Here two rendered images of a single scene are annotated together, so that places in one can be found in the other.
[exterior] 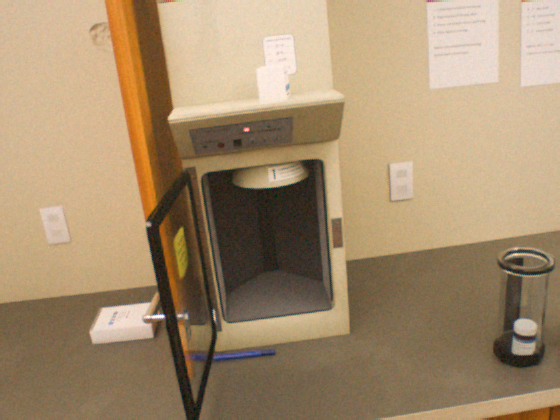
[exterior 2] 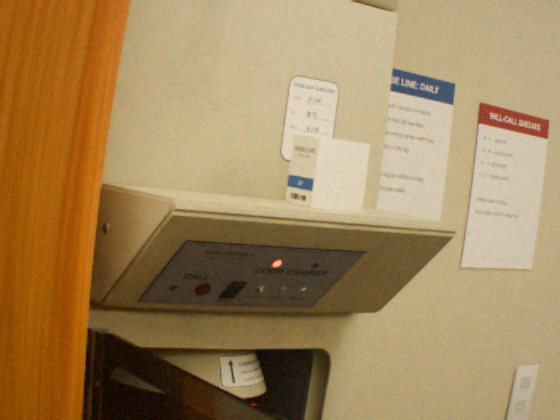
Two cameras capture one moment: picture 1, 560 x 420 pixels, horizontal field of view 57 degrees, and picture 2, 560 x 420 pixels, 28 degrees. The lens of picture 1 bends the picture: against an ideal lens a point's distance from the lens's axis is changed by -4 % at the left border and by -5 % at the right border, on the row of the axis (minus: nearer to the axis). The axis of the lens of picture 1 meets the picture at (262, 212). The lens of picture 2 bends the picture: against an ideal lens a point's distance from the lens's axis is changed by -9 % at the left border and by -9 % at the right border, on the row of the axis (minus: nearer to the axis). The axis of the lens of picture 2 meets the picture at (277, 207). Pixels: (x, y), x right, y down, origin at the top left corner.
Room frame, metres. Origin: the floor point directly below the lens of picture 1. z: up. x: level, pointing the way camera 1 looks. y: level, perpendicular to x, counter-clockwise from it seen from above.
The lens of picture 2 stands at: (0.22, 0.64, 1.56)
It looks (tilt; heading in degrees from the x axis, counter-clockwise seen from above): 3 degrees down; 321
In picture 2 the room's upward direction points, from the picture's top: 8 degrees clockwise
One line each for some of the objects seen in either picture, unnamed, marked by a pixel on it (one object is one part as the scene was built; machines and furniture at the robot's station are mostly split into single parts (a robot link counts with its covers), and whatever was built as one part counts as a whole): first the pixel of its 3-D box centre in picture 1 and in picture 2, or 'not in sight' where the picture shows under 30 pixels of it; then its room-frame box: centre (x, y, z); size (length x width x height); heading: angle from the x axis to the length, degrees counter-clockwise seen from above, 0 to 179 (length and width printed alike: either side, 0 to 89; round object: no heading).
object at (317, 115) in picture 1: (258, 127); (281, 262); (1.01, -0.01, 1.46); 0.32 x 0.11 x 0.10; 91
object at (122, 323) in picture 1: (125, 322); not in sight; (1.22, 0.39, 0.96); 0.16 x 0.12 x 0.04; 90
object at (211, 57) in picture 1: (260, 170); (150, 363); (1.20, -0.01, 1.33); 0.32 x 0.25 x 0.77; 91
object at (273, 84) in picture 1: (273, 82); (327, 173); (1.02, -0.05, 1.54); 0.05 x 0.05 x 0.06; 77
